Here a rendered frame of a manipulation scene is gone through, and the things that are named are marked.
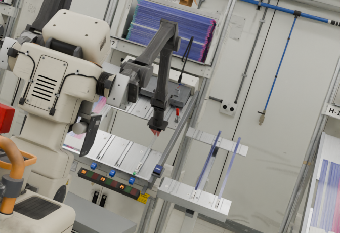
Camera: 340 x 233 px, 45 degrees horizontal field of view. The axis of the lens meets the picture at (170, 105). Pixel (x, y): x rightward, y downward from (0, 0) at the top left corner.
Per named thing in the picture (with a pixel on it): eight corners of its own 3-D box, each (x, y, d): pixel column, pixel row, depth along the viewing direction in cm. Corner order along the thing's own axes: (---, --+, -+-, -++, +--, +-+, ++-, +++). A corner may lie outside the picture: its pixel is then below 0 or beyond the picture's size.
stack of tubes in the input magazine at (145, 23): (201, 62, 247) (214, 18, 245) (124, 38, 259) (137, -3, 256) (204, 64, 259) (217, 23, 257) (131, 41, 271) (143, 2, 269)
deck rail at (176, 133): (151, 189, 212) (151, 183, 207) (147, 188, 212) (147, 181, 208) (198, 98, 257) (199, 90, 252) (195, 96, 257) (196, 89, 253)
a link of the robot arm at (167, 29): (162, 11, 182) (183, 17, 180) (159, 36, 191) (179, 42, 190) (118, 68, 151) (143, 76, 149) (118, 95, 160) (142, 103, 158)
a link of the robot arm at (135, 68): (120, 71, 148) (134, 75, 147) (132, 56, 156) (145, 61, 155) (120, 90, 154) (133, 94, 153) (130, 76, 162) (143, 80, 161)
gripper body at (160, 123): (151, 118, 227) (152, 108, 222) (168, 124, 224) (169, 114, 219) (146, 125, 222) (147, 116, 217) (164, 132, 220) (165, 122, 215)
